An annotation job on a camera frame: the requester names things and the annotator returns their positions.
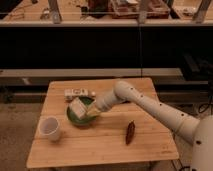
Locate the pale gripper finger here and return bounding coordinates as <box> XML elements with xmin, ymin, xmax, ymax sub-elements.
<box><xmin>86</xmin><ymin>100</ymin><xmax>96</xmax><ymax>107</ymax></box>
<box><xmin>86</xmin><ymin>106</ymin><xmax>101</xmax><ymax>117</ymax></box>

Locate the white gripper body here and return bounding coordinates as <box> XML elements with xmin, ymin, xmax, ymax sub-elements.
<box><xmin>95</xmin><ymin>90</ymin><xmax>118</xmax><ymax>112</ymax></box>

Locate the white sponge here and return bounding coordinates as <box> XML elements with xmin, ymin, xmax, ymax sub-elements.
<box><xmin>69</xmin><ymin>97</ymin><xmax>87</xmax><ymax>119</ymax></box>

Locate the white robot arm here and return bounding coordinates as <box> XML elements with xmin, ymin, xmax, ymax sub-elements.
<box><xmin>87</xmin><ymin>81</ymin><xmax>213</xmax><ymax>171</ymax></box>

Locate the green ceramic bowl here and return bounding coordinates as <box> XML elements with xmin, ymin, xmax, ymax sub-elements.
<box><xmin>67</xmin><ymin>97</ymin><xmax>96</xmax><ymax>126</ymax></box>

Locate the black rectangular block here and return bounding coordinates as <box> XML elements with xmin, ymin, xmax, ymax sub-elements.
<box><xmin>121</xmin><ymin>100</ymin><xmax>131</xmax><ymax>104</ymax></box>

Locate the wooden table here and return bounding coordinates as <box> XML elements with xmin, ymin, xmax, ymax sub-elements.
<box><xmin>27</xmin><ymin>79</ymin><xmax>179</xmax><ymax>169</ymax></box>

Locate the red chili pepper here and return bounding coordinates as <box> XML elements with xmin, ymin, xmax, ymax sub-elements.
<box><xmin>125</xmin><ymin>122</ymin><xmax>135</xmax><ymax>145</ymax></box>

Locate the white plastic cup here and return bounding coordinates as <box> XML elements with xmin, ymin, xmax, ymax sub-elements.
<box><xmin>39</xmin><ymin>117</ymin><xmax>61</xmax><ymax>142</ymax></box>

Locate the long metal shelf rail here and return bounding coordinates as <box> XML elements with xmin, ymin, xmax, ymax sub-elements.
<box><xmin>0</xmin><ymin>68</ymin><xmax>183</xmax><ymax>86</ymax></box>

